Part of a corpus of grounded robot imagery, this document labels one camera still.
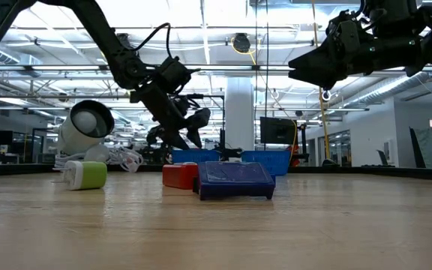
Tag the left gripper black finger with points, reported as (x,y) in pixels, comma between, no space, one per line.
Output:
(157,137)
(198,122)

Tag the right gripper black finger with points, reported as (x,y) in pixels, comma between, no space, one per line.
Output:
(321,60)
(321,78)

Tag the red USB charger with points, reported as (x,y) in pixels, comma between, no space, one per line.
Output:
(178,177)

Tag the blue device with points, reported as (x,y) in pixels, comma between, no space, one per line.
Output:
(234,183)

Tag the green white USB charger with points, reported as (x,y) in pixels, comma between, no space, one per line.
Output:
(92,175)

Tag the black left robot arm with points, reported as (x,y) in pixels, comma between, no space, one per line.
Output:
(99,33)

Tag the blue plastic basket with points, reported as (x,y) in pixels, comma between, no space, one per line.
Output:
(201,156)
(268,161)

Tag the white pillar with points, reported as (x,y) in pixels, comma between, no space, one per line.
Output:
(239,112)

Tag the white desk fan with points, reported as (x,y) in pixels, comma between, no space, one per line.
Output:
(73,142)

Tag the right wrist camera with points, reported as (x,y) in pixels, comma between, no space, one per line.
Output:
(392,13)

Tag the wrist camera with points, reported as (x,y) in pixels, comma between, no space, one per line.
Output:
(174,73)
(392,13)

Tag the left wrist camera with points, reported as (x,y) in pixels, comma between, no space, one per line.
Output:
(174,73)

